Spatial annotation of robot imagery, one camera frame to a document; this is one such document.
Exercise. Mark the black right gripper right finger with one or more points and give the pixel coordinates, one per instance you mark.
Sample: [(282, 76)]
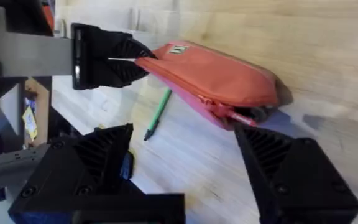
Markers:
[(300, 183)]

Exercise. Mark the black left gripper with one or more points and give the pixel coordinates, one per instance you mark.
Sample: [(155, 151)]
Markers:
[(89, 56)]

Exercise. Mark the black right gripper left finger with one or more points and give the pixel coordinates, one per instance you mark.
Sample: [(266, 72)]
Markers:
[(73, 168)]

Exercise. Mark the grey metal beam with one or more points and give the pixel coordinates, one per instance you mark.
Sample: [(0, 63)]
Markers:
[(8, 166)]

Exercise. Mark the green pen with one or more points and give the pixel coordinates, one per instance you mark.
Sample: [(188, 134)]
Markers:
[(158, 113)]

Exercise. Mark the yellow tag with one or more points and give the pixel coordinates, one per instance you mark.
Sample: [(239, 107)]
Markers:
[(30, 123)]

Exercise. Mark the orange soft zip bag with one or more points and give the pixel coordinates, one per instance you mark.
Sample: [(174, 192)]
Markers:
[(216, 77)]

